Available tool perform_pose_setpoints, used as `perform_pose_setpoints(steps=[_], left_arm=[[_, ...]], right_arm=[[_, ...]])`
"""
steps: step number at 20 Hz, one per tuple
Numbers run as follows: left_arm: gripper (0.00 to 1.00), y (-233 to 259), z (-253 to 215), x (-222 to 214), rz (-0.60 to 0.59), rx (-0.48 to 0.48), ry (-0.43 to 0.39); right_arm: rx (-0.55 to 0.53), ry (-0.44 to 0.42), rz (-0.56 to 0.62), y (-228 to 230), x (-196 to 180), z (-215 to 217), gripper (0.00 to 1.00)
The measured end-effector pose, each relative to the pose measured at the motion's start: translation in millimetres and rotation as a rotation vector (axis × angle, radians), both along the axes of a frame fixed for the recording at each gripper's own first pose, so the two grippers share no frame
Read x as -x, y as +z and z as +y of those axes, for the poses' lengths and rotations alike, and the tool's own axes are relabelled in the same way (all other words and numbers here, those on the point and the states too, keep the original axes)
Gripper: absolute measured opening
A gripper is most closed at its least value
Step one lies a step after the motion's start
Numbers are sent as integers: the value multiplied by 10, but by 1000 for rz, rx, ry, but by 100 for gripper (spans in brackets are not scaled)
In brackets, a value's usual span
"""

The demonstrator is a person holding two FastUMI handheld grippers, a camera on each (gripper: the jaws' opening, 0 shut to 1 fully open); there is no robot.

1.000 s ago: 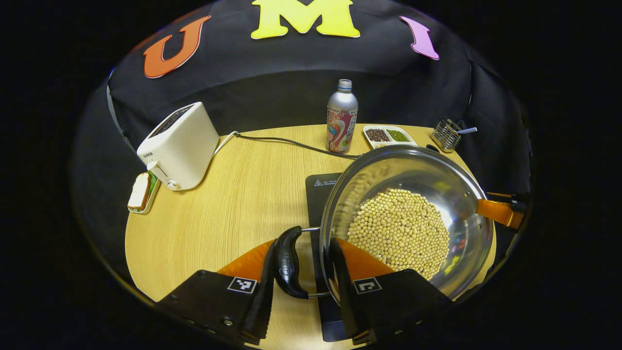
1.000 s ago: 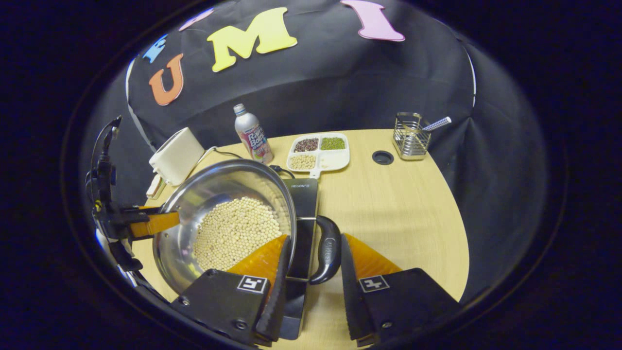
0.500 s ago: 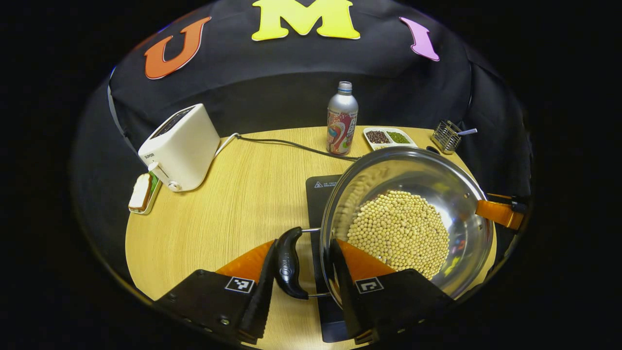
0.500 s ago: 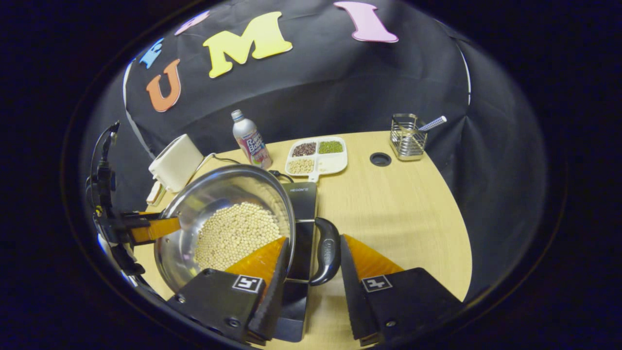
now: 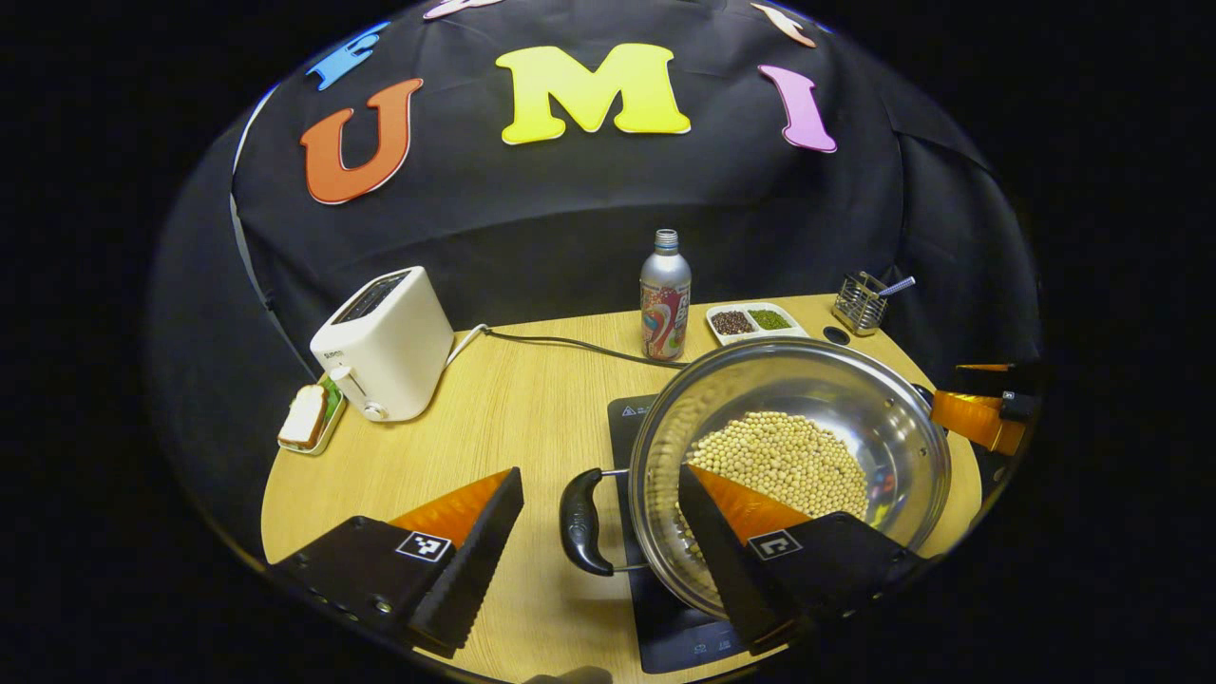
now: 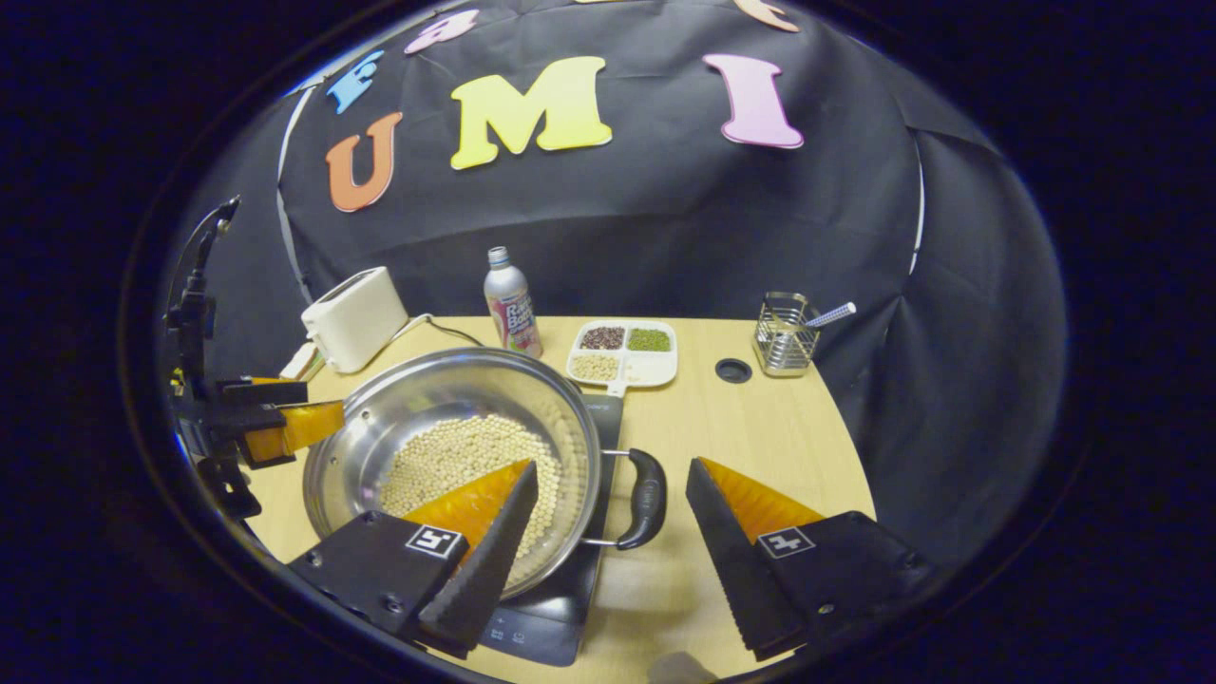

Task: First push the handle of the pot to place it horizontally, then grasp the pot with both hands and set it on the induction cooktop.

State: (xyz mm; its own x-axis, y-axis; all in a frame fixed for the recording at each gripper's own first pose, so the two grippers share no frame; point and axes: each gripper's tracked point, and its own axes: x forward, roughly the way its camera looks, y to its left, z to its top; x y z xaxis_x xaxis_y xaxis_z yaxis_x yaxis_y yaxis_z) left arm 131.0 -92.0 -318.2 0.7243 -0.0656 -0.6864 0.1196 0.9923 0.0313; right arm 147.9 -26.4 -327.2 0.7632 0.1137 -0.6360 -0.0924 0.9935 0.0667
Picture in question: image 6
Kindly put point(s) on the white sandwich plate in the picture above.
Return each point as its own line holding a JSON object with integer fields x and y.
{"x": 309, "y": 375}

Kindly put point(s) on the black table grommet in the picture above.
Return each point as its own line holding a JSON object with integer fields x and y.
{"x": 733, "y": 370}

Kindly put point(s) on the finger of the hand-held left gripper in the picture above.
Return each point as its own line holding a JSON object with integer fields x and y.
{"x": 266, "y": 392}
{"x": 304, "y": 425}

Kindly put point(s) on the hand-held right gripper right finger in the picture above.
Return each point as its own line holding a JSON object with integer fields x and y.
{"x": 727, "y": 560}

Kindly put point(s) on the silver drink bottle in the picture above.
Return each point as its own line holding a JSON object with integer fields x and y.
{"x": 511, "y": 309}

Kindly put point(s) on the sandwich with lettuce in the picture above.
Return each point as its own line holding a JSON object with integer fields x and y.
{"x": 302, "y": 359}

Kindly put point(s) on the black induction cooktop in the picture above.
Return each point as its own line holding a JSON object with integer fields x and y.
{"x": 546, "y": 627}

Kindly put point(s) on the white divided bean tray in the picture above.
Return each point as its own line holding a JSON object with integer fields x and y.
{"x": 622, "y": 356}

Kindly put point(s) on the white toaster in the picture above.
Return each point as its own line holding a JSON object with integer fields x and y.
{"x": 353, "y": 318}

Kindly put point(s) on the stainless steel pot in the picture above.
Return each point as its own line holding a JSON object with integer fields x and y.
{"x": 399, "y": 408}

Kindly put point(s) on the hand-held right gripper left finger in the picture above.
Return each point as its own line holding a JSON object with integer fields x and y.
{"x": 489, "y": 570}

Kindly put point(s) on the pile of yellow soybeans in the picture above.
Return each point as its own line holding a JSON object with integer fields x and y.
{"x": 456, "y": 456}

